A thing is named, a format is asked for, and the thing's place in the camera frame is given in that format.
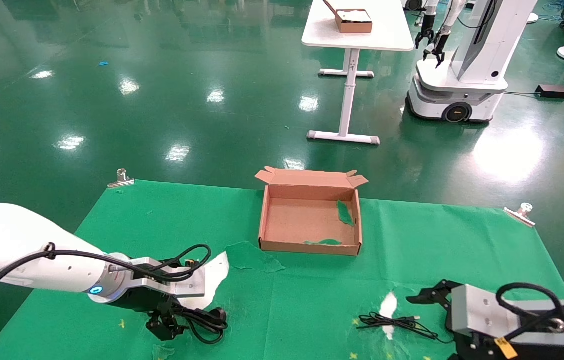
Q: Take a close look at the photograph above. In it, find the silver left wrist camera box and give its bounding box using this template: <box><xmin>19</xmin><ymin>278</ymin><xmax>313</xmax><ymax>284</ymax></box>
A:
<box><xmin>127</xmin><ymin>256</ymin><xmax>208</xmax><ymax>299</ymax></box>

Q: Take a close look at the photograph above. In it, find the green tablecloth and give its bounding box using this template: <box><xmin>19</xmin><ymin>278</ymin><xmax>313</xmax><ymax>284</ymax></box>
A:
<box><xmin>0</xmin><ymin>180</ymin><xmax>564</xmax><ymax>360</ymax></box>

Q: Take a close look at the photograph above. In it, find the black power adapter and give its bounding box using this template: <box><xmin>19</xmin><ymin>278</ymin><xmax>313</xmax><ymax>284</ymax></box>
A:
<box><xmin>535</xmin><ymin>84</ymin><xmax>564</xmax><ymax>99</ymax></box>

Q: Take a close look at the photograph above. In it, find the black power cable with plug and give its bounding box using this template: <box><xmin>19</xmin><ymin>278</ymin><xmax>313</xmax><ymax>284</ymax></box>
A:
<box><xmin>172</xmin><ymin>305</ymin><xmax>229</xmax><ymax>346</ymax></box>

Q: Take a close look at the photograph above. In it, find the metal table clamp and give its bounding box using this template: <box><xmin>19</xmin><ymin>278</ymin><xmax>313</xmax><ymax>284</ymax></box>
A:
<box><xmin>504</xmin><ymin>202</ymin><xmax>536</xmax><ymax>228</ymax></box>
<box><xmin>107</xmin><ymin>168</ymin><xmax>136</xmax><ymax>189</ymax></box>

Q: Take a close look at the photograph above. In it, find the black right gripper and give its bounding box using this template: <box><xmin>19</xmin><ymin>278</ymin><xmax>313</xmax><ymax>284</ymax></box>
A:
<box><xmin>406</xmin><ymin>279</ymin><xmax>564</xmax><ymax>360</ymax></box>

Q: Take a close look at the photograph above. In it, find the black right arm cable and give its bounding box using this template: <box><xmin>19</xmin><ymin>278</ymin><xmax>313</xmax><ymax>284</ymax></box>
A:
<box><xmin>496</xmin><ymin>282</ymin><xmax>564</xmax><ymax>341</ymax></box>

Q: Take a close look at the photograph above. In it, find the white standing table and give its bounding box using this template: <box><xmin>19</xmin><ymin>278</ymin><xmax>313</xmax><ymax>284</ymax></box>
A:
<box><xmin>302</xmin><ymin>0</ymin><xmax>415</xmax><ymax>146</ymax></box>

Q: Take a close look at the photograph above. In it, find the open brown cardboard box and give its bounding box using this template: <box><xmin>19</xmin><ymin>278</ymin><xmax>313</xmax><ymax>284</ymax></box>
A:
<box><xmin>255</xmin><ymin>167</ymin><xmax>369</xmax><ymax>256</ymax></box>

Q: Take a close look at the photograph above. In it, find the black wired mouse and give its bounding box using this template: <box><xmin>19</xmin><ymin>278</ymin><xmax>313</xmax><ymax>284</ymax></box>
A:
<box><xmin>357</xmin><ymin>312</ymin><xmax>455</xmax><ymax>345</ymax></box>

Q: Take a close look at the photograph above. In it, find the white wheeled robot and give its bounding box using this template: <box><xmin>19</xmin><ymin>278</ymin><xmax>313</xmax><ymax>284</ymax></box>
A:
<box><xmin>406</xmin><ymin>0</ymin><xmax>540</xmax><ymax>124</ymax></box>

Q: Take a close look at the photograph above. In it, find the large green cloth scrap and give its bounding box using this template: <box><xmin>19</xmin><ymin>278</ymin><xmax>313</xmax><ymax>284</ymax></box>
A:
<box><xmin>337</xmin><ymin>200</ymin><xmax>356</xmax><ymax>227</ymax></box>

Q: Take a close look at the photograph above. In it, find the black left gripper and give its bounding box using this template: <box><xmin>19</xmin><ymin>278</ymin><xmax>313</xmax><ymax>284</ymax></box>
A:
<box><xmin>112</xmin><ymin>287</ymin><xmax>186</xmax><ymax>342</ymax></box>

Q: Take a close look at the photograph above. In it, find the small brown cardboard box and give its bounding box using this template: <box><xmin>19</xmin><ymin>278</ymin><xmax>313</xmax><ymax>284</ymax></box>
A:
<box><xmin>323</xmin><ymin>0</ymin><xmax>374</xmax><ymax>35</ymax></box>

